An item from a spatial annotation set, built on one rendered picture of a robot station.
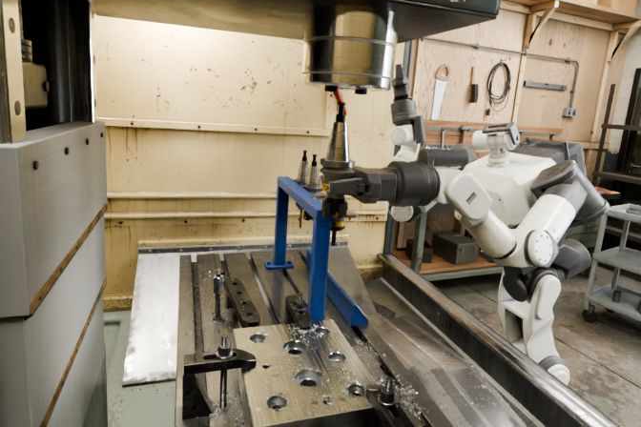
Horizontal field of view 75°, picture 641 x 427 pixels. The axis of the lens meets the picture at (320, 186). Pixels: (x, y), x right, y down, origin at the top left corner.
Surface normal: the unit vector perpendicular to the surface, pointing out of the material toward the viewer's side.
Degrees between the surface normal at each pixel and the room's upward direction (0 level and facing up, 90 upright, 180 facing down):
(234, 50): 90
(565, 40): 90
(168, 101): 90
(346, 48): 90
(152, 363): 24
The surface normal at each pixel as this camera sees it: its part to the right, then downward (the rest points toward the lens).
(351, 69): -0.02, 0.18
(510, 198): -0.45, 0.34
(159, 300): 0.18, -0.80
